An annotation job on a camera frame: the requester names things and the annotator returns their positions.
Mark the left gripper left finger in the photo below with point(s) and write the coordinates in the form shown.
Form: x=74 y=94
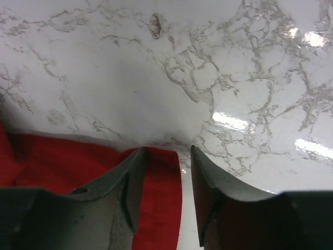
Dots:
x=102 y=214

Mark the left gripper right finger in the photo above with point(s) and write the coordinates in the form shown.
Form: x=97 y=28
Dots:
x=232 y=214

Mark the dark red t shirt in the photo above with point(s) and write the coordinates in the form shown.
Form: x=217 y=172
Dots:
x=60 y=166

